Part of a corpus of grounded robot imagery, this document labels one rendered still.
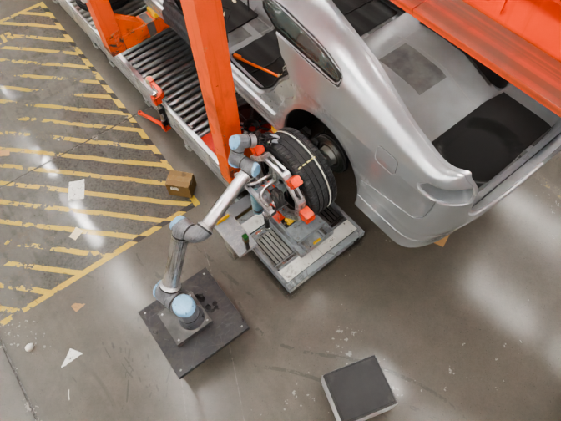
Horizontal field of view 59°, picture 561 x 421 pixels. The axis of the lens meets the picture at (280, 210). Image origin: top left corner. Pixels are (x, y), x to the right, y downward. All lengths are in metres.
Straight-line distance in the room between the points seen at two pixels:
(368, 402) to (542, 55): 2.68
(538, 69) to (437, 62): 2.91
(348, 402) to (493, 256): 1.83
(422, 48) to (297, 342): 2.52
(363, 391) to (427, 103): 2.13
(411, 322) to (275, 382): 1.16
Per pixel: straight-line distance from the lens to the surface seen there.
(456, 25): 1.43
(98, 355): 4.28
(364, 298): 4.16
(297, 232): 4.12
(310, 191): 3.36
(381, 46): 4.32
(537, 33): 1.41
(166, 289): 3.58
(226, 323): 3.78
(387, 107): 2.91
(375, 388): 3.63
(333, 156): 3.70
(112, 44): 5.17
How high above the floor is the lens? 3.87
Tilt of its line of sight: 60 degrees down
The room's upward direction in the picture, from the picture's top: 3 degrees counter-clockwise
